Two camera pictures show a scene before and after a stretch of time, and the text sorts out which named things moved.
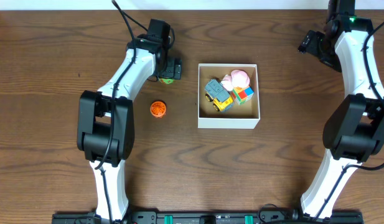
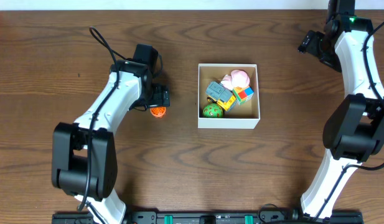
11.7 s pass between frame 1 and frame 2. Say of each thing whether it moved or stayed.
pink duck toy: stayed
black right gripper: stayed
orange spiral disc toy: stayed
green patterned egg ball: moved
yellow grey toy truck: stayed
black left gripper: moved
